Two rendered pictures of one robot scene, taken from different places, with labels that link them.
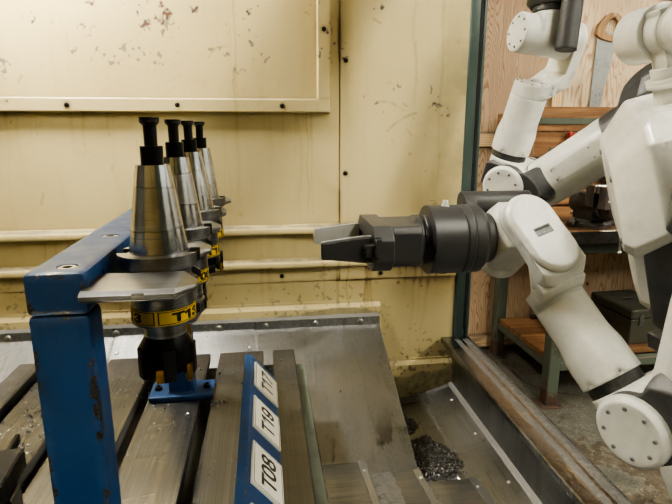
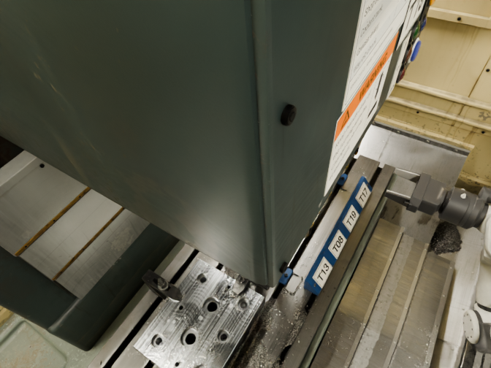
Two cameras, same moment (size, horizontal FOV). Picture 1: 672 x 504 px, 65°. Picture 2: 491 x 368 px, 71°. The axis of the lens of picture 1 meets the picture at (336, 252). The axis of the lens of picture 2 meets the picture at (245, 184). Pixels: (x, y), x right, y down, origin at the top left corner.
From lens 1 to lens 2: 0.63 m
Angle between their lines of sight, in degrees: 53
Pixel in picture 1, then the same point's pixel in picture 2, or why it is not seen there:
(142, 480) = not seen: hidden behind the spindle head
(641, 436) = (470, 331)
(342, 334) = (439, 154)
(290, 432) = (362, 221)
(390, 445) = (424, 225)
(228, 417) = (343, 200)
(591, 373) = (479, 297)
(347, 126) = not seen: outside the picture
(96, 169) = not seen: hidden behind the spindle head
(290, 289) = (420, 120)
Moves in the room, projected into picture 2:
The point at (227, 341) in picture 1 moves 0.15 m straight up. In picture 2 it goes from (374, 133) to (382, 106)
